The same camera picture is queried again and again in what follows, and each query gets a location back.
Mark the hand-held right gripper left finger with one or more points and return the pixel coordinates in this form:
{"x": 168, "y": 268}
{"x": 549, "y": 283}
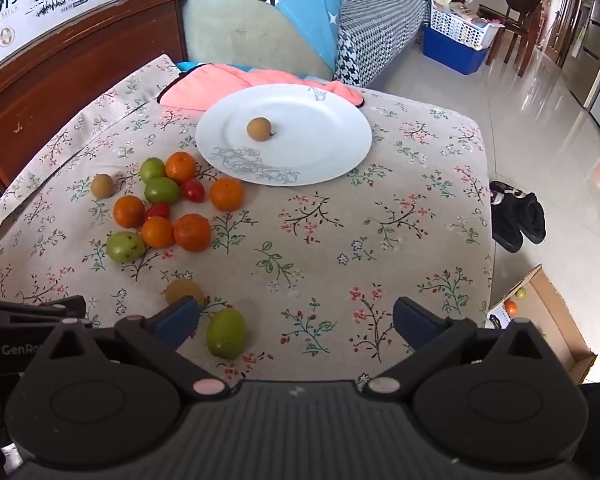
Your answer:
{"x": 177, "y": 321}

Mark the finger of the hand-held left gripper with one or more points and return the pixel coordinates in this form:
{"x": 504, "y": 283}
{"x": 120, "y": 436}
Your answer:
{"x": 55, "y": 306}

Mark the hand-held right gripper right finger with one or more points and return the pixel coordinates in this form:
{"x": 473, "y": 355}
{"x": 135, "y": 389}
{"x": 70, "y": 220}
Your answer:
{"x": 415, "y": 323}

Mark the brown kiwi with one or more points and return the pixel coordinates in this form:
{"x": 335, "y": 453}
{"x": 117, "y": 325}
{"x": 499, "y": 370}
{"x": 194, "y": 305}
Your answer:
{"x": 101, "y": 186}
{"x": 182, "y": 289}
{"x": 258, "y": 128}

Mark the red cherry tomato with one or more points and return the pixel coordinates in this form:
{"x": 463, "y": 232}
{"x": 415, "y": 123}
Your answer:
{"x": 158, "y": 210}
{"x": 192, "y": 190}

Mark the white plate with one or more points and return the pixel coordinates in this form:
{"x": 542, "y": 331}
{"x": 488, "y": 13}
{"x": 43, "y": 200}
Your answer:
{"x": 320, "y": 130}

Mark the black slipper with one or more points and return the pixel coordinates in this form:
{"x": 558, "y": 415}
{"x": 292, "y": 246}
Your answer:
{"x": 505, "y": 220}
{"x": 532, "y": 217}

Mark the cardboard box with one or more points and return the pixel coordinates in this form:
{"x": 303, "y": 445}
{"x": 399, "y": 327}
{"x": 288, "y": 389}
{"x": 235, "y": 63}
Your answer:
{"x": 570, "y": 340}

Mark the brown wooden headboard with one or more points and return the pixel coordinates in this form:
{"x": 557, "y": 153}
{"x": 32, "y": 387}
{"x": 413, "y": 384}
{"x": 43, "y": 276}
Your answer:
{"x": 55, "y": 85}

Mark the pink towel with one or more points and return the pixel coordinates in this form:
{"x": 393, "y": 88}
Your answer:
{"x": 200, "y": 90}

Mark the blue striped cloth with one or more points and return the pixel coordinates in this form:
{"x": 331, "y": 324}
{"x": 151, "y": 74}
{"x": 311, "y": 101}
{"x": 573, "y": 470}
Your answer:
{"x": 187, "y": 64}

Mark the blue plastic bin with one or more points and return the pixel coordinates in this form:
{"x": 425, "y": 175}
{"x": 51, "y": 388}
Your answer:
{"x": 450, "y": 55}

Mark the white milk carton box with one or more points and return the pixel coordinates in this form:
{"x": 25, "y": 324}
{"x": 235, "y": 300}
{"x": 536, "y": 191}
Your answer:
{"x": 10, "y": 25}

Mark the pale green sofa cushion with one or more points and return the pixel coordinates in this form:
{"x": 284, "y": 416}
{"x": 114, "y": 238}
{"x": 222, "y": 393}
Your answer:
{"x": 230, "y": 30}

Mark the white plastic basket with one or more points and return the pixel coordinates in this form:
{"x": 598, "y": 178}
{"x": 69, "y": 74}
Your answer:
{"x": 455, "y": 27}

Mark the houndstooth sofa cover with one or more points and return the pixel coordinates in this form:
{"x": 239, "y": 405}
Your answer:
{"x": 380, "y": 25}

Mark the blue cartoon pillow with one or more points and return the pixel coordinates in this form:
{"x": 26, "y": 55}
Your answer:
{"x": 310, "y": 5}

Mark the silver refrigerator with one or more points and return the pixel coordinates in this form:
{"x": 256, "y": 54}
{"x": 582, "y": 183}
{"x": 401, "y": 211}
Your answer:
{"x": 595, "y": 20}

